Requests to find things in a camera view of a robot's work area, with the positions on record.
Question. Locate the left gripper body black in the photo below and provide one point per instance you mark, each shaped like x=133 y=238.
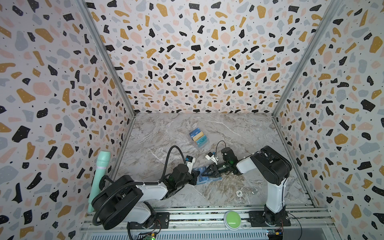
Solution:
x=188 y=178

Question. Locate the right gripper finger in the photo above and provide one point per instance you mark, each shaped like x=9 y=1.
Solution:
x=212 y=168
x=211 y=174

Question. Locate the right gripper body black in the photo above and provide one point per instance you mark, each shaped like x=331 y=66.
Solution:
x=216 y=169

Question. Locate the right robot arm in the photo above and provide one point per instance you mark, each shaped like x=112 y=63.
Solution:
x=274 y=168

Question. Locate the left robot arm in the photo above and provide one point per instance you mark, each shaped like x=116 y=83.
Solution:
x=128 y=200

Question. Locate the white poker chip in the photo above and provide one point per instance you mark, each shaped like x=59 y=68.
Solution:
x=239 y=194

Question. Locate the green push button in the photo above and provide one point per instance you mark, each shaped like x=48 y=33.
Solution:
x=232 y=220

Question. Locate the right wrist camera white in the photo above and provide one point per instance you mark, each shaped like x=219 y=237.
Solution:
x=212 y=157

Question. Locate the aluminium front rail frame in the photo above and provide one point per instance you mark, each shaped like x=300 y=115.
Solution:
x=303 y=222

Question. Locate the mint green cylinder handle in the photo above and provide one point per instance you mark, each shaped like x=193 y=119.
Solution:
x=102 y=163

